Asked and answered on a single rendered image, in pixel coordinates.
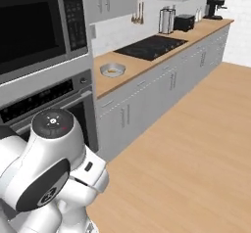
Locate black coffee machine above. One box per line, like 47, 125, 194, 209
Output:
202, 0, 228, 21

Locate grey wall socket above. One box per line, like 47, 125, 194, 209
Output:
89, 23, 97, 39

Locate black toaster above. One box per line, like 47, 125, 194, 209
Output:
173, 13, 196, 33

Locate silver round pan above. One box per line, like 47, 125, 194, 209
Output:
99, 62, 127, 79

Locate steel built-in oven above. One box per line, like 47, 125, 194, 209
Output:
0, 69, 100, 154

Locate grey base cupboards run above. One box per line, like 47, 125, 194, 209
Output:
94, 23, 231, 163

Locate black microwave oven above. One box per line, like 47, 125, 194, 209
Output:
0, 0, 89, 85

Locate white bottle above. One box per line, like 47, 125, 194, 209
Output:
194, 7, 204, 23

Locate black hob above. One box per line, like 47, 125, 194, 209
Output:
113, 34, 189, 62

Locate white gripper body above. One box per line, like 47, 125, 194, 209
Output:
70, 168, 111, 196

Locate hanging kitchen tools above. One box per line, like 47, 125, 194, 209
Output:
130, 0, 146, 25

